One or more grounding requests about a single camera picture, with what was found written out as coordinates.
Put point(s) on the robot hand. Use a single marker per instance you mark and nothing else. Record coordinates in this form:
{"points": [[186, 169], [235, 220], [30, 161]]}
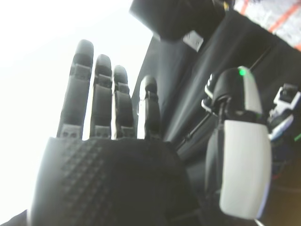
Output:
{"points": [[105, 183]]}

